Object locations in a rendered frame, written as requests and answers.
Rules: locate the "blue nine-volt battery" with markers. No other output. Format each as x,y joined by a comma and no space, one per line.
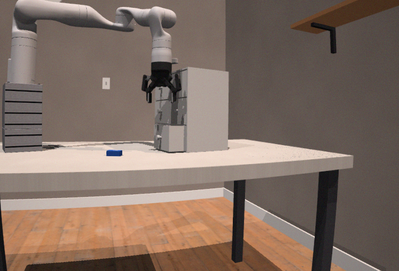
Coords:
114,153

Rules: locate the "grey chest of drawers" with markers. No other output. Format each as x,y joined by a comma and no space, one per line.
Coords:
207,109

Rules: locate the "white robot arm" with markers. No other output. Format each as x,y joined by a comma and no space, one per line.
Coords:
21,65

